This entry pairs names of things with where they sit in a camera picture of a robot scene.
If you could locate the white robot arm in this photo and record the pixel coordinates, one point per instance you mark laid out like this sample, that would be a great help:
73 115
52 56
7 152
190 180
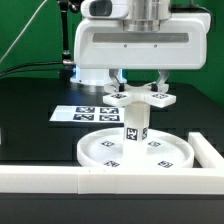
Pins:
137 16

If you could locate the printed marker sheet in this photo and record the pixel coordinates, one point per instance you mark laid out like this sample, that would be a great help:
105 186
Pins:
92 114

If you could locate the white L-shaped fence rail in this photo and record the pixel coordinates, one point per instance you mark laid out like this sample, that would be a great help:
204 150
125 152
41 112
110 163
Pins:
208 178

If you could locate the black camera stand pole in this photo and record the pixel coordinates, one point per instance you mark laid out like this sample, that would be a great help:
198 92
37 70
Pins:
65 6

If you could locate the white round table top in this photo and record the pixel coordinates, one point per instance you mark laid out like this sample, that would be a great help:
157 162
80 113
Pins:
104 148

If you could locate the white cross-shaped table base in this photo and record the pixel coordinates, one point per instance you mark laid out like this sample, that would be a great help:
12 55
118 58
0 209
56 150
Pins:
142 94

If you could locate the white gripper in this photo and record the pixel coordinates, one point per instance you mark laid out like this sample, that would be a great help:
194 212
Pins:
181 43

